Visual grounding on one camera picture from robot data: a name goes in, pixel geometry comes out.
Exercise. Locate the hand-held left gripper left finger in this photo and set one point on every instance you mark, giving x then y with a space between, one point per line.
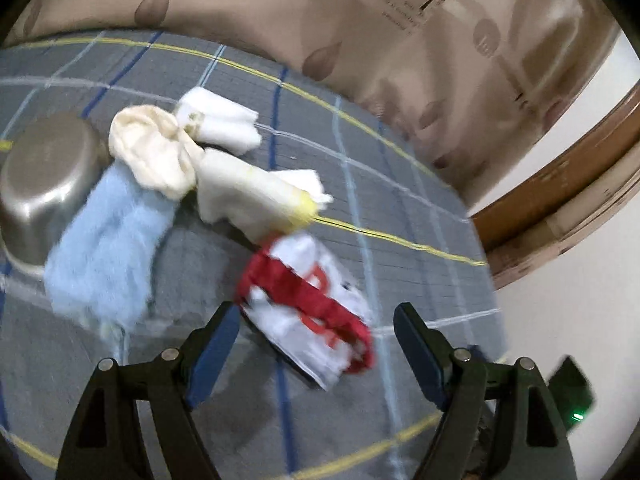
212 355

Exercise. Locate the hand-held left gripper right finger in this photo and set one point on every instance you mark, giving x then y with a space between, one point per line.
422 355

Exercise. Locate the red and white cloth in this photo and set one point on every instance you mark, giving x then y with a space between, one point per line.
305 305

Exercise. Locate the light blue fluffy towel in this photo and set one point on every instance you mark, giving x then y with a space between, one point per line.
105 250

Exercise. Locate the white cloth with yellow trim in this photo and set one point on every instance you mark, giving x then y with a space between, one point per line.
240 192

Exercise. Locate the white fluffy towel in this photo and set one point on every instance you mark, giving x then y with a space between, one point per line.
306 182

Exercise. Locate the cream ruffled cloth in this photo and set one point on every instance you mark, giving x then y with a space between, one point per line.
150 152

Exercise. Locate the white patterned cloth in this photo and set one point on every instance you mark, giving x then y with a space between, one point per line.
220 122

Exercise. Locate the grey plaid bed sheet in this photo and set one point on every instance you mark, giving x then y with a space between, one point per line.
250 435

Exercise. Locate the stainless steel bowl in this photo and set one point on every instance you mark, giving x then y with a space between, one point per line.
45 180

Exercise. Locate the beige leaf print curtain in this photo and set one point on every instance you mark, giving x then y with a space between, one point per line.
350 25

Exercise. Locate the brown wooden frame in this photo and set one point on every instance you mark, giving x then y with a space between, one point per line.
560 200

